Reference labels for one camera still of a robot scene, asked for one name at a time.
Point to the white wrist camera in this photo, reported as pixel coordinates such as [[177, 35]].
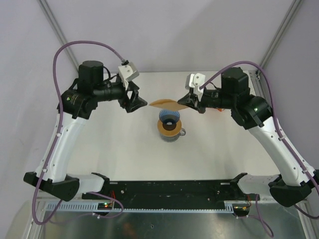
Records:
[[195, 81], [127, 72]]

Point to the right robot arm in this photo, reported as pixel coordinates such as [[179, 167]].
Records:
[[294, 182]]

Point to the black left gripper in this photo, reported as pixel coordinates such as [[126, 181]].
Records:
[[137, 102]]

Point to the grey slotted cable duct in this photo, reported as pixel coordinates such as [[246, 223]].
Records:
[[105, 207]]

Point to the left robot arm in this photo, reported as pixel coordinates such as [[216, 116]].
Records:
[[78, 102]]

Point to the left aluminium frame post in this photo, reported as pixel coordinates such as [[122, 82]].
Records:
[[48, 13]]

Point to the right aluminium frame post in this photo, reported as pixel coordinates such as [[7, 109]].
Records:
[[281, 31]]

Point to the aluminium frame post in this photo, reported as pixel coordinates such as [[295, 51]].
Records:
[[48, 13], [281, 31]]

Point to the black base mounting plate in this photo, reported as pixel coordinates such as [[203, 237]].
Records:
[[175, 194]]

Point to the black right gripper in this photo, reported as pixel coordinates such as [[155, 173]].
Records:
[[192, 100]]

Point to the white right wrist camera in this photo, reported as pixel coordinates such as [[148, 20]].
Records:
[[195, 81]]

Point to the blue coffee dripper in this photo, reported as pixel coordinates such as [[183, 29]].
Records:
[[168, 116]]

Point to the grey glass coffee server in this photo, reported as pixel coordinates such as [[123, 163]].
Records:
[[173, 138]]

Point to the brown paper coffee filter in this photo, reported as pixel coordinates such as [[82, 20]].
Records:
[[168, 104]]

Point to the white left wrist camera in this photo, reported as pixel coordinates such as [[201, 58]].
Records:
[[127, 72]]

